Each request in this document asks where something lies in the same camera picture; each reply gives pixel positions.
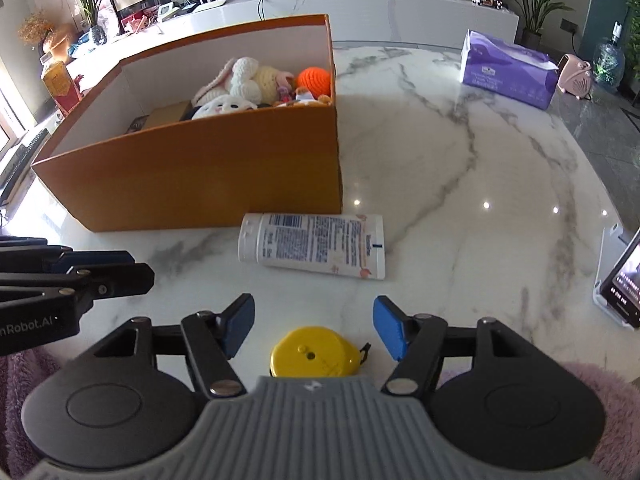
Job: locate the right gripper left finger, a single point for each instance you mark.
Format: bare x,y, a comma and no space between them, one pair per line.
212,340

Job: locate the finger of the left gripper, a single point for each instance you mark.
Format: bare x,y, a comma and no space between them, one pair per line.
35,254
77,288

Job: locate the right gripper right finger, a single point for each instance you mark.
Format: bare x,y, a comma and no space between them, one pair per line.
414,342

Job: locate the dark photo card box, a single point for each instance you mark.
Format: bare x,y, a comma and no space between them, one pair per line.
137,124

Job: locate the tan cardboard box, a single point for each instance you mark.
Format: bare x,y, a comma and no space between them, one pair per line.
167,115

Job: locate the white panda plush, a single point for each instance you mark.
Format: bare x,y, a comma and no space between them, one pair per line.
223,105

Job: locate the white crochet bunny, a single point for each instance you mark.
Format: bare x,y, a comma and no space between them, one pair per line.
250,80

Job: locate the orange crochet fruit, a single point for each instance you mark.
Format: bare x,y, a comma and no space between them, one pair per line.
316,80

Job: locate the black keyboard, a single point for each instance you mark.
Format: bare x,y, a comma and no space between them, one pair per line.
17,162

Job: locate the yellow tape measure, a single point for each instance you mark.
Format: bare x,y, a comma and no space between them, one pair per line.
315,351

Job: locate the white lotion tube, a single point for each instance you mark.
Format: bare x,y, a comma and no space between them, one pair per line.
350,246

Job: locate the red orange snack box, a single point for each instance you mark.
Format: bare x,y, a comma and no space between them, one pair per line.
61,86

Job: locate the orange cardboard box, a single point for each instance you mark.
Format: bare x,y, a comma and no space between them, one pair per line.
204,172

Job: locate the phone on stand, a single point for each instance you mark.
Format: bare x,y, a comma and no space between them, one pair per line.
616,288

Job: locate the purple fuzzy sleeve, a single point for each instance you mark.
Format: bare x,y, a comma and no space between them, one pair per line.
541,416

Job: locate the purple tissue pack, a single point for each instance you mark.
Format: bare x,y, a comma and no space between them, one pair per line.
525,75

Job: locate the pink small heater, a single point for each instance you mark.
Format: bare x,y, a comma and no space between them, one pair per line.
575,77

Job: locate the white marble tv cabinet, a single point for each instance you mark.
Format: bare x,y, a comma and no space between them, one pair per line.
434,23

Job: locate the water bottle jug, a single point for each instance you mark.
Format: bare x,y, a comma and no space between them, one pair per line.
609,61

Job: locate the tall corner plant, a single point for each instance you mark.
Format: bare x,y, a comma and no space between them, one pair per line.
534,15

